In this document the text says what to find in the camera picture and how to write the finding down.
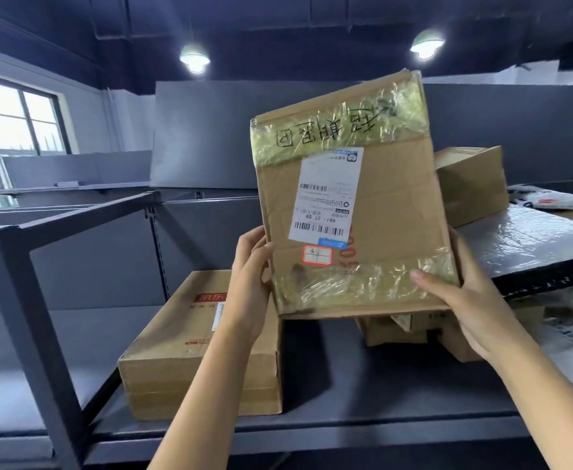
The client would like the person's right hand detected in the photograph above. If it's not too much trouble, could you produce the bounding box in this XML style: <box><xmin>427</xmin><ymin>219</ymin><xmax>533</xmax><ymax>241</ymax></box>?
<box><xmin>409</xmin><ymin>228</ymin><xmax>508</xmax><ymax>362</ymax></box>

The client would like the person's left hand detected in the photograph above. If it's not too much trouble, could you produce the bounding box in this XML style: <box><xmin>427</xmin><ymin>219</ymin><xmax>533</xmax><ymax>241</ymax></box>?
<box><xmin>223</xmin><ymin>225</ymin><xmax>277</xmax><ymax>336</ymax></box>

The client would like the black printed small cardboard box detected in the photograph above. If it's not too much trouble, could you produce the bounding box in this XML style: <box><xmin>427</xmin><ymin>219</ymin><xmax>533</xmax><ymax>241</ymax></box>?
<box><xmin>389</xmin><ymin>307</ymin><xmax>456</xmax><ymax>334</ymax></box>

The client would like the white bubble mailer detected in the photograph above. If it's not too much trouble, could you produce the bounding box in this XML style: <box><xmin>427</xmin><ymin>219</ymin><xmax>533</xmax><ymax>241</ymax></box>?
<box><xmin>455</xmin><ymin>204</ymin><xmax>573</xmax><ymax>300</ymax></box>

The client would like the large white poly mailer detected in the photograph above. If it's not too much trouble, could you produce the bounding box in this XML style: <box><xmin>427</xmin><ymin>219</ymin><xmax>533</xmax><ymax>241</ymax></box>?
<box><xmin>523</xmin><ymin>288</ymin><xmax>573</xmax><ymax>390</ymax></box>

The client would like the red logo cardboard box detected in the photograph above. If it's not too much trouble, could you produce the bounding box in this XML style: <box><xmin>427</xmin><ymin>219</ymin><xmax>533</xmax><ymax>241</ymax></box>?
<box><xmin>117</xmin><ymin>270</ymin><xmax>284</xmax><ymax>420</ymax></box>

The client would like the medium brown cardboard box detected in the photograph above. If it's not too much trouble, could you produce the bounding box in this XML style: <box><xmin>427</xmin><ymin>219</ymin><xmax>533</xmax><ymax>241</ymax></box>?
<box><xmin>433</xmin><ymin>145</ymin><xmax>510</xmax><ymax>228</ymax></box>

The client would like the dark grey metal shelving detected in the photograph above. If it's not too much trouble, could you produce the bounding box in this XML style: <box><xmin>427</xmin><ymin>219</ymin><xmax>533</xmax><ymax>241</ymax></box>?
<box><xmin>0</xmin><ymin>190</ymin><xmax>573</xmax><ymax>470</ymax></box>
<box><xmin>0</xmin><ymin>205</ymin><xmax>170</xmax><ymax>439</ymax></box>

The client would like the white black-lettered poly bag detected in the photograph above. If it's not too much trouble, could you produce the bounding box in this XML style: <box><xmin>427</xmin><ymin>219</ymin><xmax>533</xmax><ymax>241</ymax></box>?
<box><xmin>506</xmin><ymin>184</ymin><xmax>573</xmax><ymax>212</ymax></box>

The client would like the yellow taped cardboard box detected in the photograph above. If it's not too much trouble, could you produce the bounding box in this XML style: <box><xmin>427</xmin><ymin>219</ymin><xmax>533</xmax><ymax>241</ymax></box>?
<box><xmin>249</xmin><ymin>69</ymin><xmax>462</xmax><ymax>321</ymax></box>

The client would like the person's right forearm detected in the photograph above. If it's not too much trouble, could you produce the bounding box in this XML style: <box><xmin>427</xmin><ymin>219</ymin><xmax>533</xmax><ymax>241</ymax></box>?
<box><xmin>482</xmin><ymin>325</ymin><xmax>573</xmax><ymax>470</ymax></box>

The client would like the person's left forearm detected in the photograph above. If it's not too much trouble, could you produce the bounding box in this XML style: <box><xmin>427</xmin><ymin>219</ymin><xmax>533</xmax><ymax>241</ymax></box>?
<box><xmin>148</xmin><ymin>317</ymin><xmax>264</xmax><ymax>470</ymax></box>

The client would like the grid pane window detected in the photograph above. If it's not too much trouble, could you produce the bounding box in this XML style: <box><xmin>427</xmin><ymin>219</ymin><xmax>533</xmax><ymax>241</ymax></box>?
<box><xmin>0</xmin><ymin>70</ymin><xmax>72</xmax><ymax>211</ymax></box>

